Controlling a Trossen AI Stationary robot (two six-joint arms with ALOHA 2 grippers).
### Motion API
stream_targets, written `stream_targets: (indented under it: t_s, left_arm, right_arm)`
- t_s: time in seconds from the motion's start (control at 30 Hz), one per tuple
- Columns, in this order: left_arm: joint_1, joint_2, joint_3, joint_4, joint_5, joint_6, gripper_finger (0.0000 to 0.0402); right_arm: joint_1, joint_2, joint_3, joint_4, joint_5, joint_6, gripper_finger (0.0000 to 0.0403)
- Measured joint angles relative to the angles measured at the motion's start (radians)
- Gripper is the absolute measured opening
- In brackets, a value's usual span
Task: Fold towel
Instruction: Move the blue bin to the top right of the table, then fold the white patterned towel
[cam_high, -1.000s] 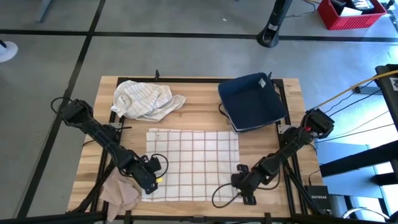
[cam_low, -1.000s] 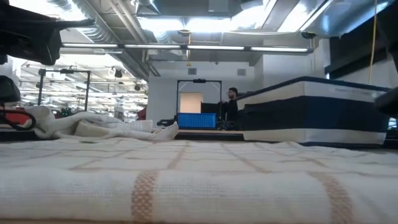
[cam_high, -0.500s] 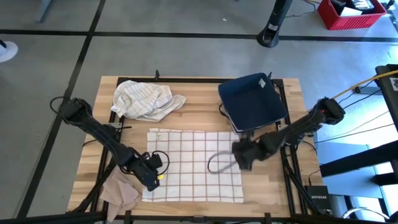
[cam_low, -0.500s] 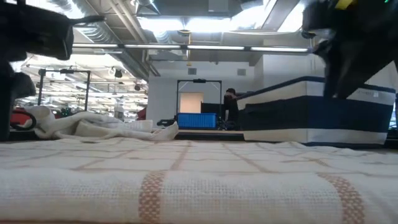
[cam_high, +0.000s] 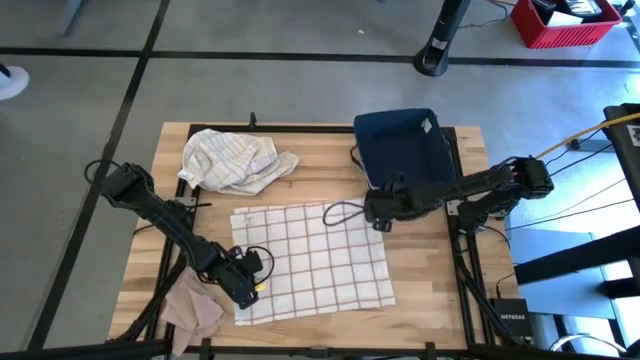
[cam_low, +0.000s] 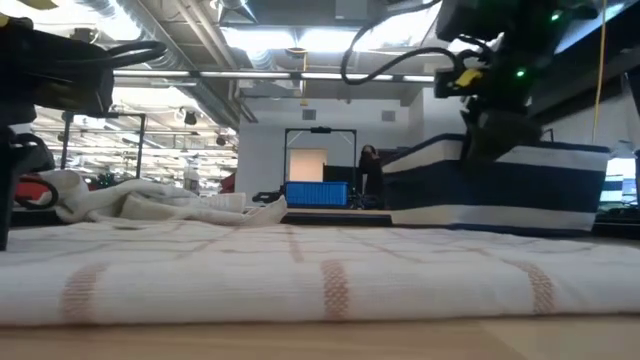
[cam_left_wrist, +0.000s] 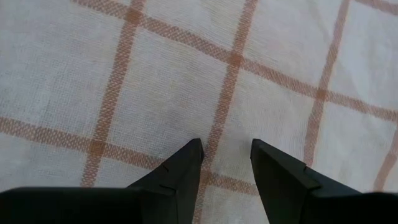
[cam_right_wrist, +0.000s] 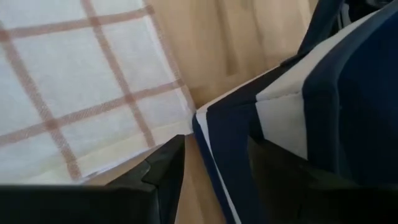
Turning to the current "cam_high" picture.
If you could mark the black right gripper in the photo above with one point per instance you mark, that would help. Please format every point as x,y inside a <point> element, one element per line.
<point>382,205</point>

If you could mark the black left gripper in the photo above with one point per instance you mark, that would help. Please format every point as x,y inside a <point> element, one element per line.
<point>240,290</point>

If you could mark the plain beige towel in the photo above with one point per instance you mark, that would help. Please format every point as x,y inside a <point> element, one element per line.
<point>192,310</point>

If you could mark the navy blue fabric basket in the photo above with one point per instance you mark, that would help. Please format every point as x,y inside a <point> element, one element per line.
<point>405,145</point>

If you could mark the white towel wide brown checks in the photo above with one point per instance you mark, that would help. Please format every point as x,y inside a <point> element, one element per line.
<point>315,270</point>

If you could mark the cream towel thin grey plaid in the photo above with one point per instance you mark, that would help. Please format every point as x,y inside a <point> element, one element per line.
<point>230,160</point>

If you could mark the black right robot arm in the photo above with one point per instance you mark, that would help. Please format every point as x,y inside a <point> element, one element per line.
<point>465,187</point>

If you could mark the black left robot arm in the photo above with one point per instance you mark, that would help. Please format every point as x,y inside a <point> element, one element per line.
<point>165,220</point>

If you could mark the black metal beam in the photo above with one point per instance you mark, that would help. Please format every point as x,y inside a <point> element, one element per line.
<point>575,257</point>

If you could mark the grey power brick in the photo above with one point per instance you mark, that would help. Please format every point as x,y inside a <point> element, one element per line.
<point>592,145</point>

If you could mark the black desk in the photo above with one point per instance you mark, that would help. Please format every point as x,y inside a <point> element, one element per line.
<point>625,150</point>

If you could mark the red plastic crate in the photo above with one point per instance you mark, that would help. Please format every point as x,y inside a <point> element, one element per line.
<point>565,36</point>

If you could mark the white box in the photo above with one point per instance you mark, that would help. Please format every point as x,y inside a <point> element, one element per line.
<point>564,19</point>

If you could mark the black device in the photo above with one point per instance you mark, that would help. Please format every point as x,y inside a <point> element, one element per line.
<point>575,6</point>

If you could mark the person's foot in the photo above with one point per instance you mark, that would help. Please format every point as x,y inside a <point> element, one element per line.
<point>15,85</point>

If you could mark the grey metal leg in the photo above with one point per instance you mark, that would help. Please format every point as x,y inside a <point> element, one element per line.
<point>72,17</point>

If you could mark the black aluminium table frame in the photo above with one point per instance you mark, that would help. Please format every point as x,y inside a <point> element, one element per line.
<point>300,129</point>

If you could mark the black pedestal stand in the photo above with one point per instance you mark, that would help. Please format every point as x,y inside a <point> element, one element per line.
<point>435,55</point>

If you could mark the black network switch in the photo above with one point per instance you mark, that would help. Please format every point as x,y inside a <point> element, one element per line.
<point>511,320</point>

